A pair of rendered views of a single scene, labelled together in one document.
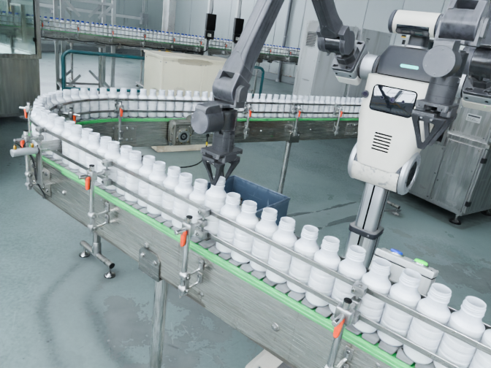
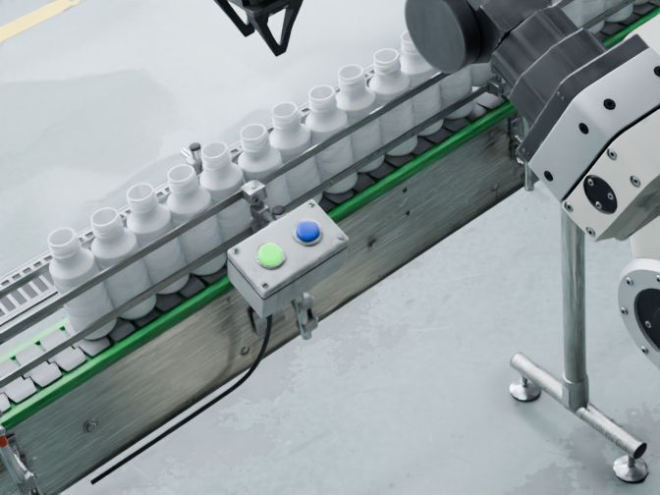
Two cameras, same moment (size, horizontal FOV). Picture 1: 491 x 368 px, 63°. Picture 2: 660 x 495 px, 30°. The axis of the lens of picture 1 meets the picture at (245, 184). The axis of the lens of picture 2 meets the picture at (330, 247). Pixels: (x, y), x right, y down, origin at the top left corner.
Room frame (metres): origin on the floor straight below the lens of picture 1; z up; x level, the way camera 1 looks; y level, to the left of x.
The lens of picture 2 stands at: (1.39, -1.49, 2.14)
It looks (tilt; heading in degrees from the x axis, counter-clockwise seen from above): 42 degrees down; 114
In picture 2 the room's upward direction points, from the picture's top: 11 degrees counter-clockwise
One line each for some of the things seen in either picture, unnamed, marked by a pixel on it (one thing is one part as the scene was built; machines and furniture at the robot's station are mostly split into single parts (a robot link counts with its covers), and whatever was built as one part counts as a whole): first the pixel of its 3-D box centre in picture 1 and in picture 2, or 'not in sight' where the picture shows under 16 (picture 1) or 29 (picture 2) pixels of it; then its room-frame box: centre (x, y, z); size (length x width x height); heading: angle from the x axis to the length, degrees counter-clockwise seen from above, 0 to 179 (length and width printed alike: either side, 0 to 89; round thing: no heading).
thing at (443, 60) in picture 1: (451, 45); not in sight; (0.84, -0.36, 1.60); 0.12 x 0.09 x 0.12; 145
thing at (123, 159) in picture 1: (126, 170); not in sight; (1.27, 0.41, 1.08); 0.06 x 0.06 x 0.17
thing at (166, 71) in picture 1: (189, 101); not in sight; (5.39, 0.90, 0.59); 1.10 x 0.62 x 1.18; 126
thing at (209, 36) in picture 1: (209, 27); not in sight; (7.19, 0.98, 1.55); 0.17 x 0.15 x 0.42; 126
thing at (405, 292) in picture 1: (400, 307); (193, 219); (0.71, -0.36, 1.08); 0.06 x 0.06 x 0.17
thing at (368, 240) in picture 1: (355, 269); not in sight; (1.42, -0.49, 0.74); 0.11 x 0.11 x 0.40; 54
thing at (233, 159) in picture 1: (221, 166); not in sight; (1.03, 0.07, 1.22); 0.07 x 0.07 x 0.09; 54
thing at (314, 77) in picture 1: (320, 79); not in sight; (7.29, -1.05, 0.96); 0.82 x 0.50 x 1.91; 126
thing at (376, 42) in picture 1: (355, 82); not in sight; (7.82, -1.77, 0.96); 0.82 x 0.50 x 1.91; 126
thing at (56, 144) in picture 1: (41, 171); not in sight; (1.44, 0.79, 0.96); 0.23 x 0.10 x 0.27; 144
